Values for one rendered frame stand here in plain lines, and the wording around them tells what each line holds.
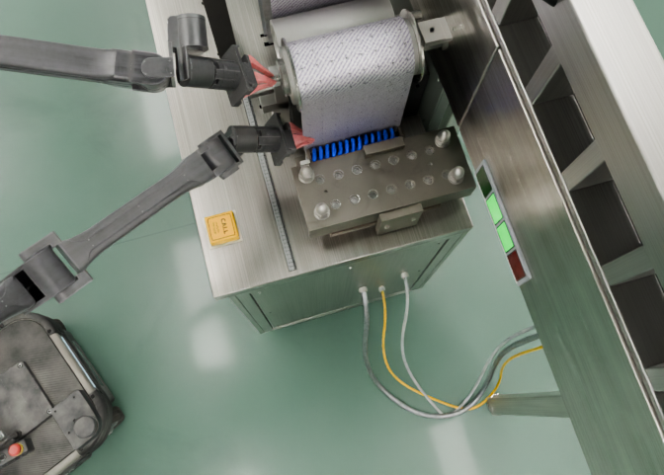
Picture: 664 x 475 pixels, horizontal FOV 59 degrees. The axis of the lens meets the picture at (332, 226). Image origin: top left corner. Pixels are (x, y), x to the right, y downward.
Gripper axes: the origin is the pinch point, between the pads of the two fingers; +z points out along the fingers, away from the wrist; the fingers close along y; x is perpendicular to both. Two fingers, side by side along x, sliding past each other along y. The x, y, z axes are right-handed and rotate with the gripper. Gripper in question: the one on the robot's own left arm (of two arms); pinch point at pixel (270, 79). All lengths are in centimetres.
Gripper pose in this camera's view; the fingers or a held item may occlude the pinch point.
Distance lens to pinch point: 123.3
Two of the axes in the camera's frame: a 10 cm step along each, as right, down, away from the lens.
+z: 7.3, -0.8, 6.8
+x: 6.0, -3.9, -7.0
